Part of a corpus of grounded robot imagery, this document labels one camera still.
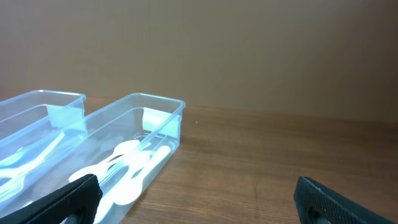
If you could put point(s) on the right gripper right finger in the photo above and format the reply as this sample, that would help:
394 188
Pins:
317 204

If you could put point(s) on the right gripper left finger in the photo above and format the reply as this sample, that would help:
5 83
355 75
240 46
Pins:
76 202

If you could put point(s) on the yellow plastic spoon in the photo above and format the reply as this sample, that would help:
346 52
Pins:
129 189

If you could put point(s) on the white plastic spoon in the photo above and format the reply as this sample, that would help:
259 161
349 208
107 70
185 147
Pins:
102 167
135 162

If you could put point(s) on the right clear plastic container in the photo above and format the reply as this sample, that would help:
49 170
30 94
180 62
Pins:
153 120

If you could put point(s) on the clear plastic container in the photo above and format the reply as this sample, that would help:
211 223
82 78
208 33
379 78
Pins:
153 120
29 123

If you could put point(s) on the left clear plastic container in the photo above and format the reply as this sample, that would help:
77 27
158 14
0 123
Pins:
29 123

